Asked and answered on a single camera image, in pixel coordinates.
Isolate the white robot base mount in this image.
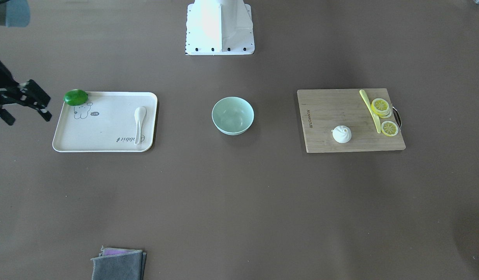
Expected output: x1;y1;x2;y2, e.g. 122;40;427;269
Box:
185;0;255;56

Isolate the green lime fruit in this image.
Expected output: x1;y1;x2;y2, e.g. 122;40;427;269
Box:
63;89;88;106

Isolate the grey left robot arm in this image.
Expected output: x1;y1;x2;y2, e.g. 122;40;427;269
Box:
0;0;31;27

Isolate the light green bowl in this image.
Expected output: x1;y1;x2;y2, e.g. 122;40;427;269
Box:
211;97;254;135

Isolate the white ceramic spoon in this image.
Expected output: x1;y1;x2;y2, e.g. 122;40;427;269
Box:
134;106;147;145

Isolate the bamboo cutting board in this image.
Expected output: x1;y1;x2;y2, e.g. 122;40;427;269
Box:
297;89;406;154

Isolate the yellow plastic knife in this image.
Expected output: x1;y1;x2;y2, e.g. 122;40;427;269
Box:
359;90;381;133

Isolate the lower lemon slice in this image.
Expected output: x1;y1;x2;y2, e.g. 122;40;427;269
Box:
381;121;400;137

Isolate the cream rabbit print tray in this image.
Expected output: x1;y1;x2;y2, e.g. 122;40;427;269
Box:
52;92;158;152

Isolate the grey folded cloth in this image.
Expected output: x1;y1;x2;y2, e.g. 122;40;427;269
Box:
91;246;147;280

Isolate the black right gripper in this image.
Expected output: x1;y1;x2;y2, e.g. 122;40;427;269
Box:
0;80;52;126

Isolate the white steamed bun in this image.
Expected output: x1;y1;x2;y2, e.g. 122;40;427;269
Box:
331;125;353;144

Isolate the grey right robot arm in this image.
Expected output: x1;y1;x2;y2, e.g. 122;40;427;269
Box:
0;60;52;126

